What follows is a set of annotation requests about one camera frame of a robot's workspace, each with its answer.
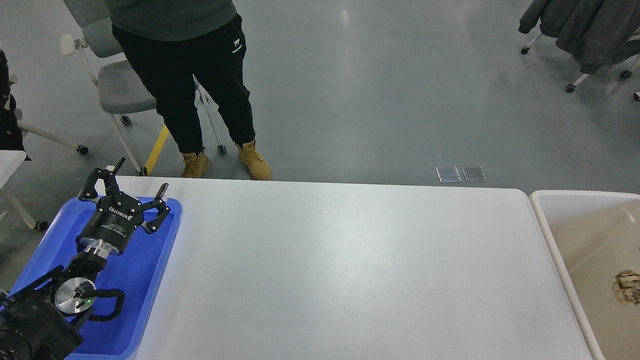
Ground grey office chair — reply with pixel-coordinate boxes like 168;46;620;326
60;0;228;176

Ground person in black trousers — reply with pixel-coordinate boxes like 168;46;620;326
105;0;273;181

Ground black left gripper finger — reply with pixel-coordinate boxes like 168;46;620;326
78;157;126;204
135;182;171;234

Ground white chair base left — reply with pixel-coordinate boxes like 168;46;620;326
7;74;90;155

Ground beige plastic bin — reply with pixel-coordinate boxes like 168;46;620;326
530;190;640;360

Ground metal floor plate right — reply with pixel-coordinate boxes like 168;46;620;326
461;165;488;183

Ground metal floor plate left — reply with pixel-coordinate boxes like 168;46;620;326
435;165;462;183

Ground black bag at left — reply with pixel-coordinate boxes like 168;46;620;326
0;50;25;152

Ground metal floor plate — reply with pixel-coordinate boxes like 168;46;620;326
435;165;462;183
461;165;488;183

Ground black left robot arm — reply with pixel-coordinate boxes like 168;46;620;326
1;158;171;360

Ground brown paper ball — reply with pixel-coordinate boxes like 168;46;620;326
612;269;640;306

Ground blue plastic tray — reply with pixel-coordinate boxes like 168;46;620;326
9;198;182;360

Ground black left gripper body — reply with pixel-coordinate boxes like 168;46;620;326
75;194;143;256

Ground dark coats on rack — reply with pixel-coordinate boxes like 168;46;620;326
518;0;640;93

